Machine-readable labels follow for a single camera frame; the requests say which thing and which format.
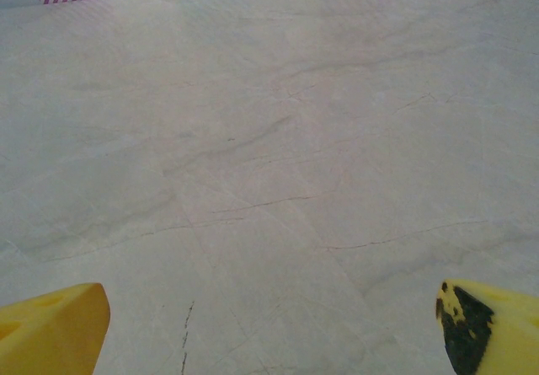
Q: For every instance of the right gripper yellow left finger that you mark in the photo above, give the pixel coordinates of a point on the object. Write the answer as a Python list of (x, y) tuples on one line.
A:
[(50, 333)]

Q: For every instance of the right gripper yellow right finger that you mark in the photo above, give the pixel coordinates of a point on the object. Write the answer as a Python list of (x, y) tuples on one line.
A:
[(497, 333)]

